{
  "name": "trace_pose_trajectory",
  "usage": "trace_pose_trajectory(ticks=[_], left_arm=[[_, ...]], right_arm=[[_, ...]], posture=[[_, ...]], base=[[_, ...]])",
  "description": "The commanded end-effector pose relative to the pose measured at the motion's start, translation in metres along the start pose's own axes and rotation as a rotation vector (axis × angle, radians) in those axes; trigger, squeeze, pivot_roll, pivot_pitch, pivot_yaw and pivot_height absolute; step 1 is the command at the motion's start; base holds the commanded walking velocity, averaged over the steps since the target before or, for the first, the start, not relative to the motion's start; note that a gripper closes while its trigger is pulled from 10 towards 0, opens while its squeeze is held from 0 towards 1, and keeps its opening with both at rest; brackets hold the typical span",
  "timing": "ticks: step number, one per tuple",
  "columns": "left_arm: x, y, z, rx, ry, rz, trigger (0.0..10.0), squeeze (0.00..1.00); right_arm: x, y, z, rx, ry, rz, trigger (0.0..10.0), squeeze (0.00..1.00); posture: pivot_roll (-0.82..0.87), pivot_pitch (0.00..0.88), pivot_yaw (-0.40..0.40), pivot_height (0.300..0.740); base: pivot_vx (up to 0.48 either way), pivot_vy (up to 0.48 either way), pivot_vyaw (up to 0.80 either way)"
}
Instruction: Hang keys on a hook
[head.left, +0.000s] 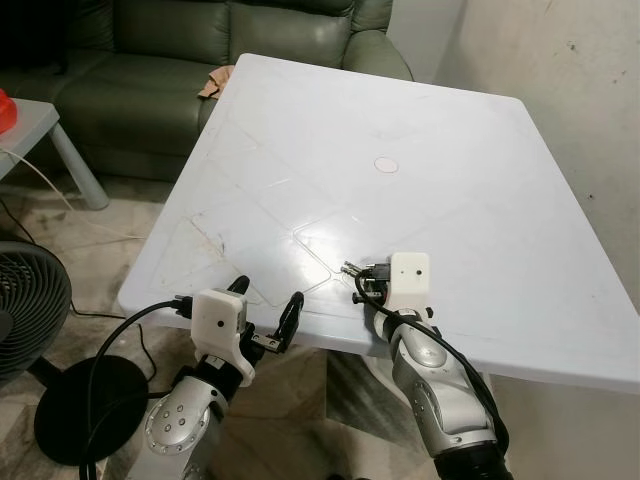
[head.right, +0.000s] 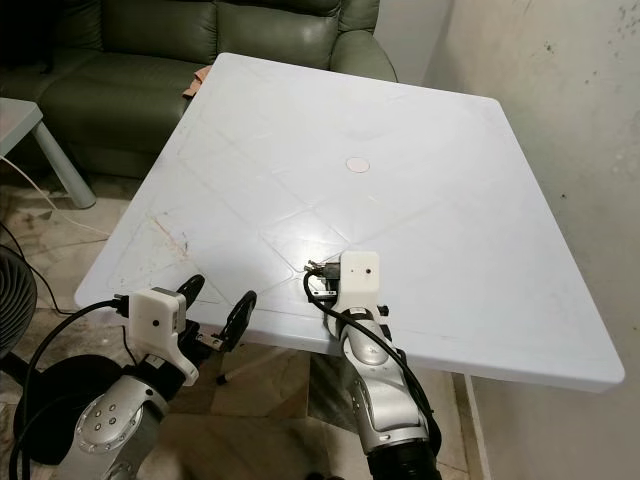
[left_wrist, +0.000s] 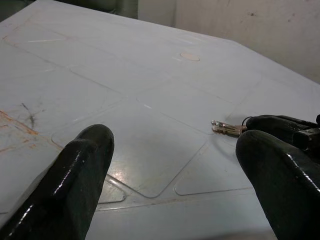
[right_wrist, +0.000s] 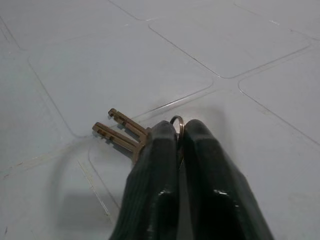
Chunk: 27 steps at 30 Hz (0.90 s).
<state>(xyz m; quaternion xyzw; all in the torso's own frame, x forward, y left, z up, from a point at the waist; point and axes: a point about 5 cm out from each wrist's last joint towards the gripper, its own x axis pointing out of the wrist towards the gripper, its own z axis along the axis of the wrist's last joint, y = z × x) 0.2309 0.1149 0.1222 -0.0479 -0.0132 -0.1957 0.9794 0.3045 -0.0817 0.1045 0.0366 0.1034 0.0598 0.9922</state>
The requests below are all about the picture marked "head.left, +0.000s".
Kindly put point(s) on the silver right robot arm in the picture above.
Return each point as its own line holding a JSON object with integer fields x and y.
{"x": 435, "y": 390}

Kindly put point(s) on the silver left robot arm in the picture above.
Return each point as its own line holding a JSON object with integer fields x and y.
{"x": 178, "y": 425}

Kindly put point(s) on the round white table cap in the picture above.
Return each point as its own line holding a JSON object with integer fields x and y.
{"x": 386, "y": 165}

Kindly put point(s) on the white plastic square table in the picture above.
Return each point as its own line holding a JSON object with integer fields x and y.
{"x": 400, "y": 130}

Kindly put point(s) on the tan crumpled cloth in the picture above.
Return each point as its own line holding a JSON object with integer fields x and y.
{"x": 214, "y": 82}

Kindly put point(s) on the black round fan base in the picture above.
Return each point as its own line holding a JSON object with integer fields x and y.
{"x": 65, "y": 415}

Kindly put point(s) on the dark green leather sofa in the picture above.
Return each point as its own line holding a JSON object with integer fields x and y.
{"x": 140, "y": 100}

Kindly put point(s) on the black fan head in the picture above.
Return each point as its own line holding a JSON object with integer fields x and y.
{"x": 30, "y": 310}

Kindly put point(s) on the grey side table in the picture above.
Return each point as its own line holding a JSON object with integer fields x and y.
{"x": 30, "y": 125}

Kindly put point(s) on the red round object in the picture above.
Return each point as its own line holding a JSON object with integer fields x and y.
{"x": 6, "y": 110}

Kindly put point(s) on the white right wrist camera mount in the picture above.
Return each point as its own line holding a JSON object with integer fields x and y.
{"x": 409, "y": 280}

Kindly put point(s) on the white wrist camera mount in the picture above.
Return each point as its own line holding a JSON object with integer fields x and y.
{"x": 409, "y": 280}
{"x": 218, "y": 315}

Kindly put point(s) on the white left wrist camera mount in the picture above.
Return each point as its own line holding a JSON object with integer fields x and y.
{"x": 218, "y": 315}

